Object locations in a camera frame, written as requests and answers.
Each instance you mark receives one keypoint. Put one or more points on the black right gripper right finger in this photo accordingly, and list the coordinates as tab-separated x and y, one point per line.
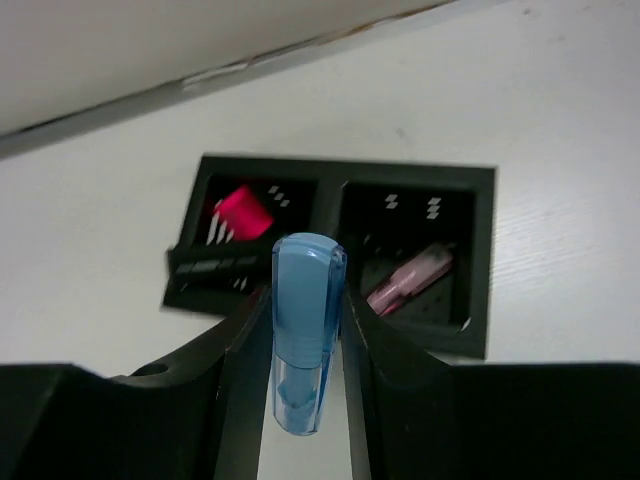
413	416

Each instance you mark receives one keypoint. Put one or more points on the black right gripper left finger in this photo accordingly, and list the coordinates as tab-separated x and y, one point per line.
196	413

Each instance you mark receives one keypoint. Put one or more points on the pink highlighter marker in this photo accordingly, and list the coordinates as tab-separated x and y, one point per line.
410	279

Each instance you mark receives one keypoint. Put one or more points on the blue highlighter marker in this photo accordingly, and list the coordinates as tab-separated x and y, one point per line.
308	279

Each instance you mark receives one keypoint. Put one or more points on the magenta highlighter marker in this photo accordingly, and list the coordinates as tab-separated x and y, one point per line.
244	214

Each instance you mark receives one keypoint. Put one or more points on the black two-compartment organizer box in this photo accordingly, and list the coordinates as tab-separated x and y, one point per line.
382	213

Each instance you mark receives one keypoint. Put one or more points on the back aluminium rail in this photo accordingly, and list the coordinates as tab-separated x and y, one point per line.
219	78

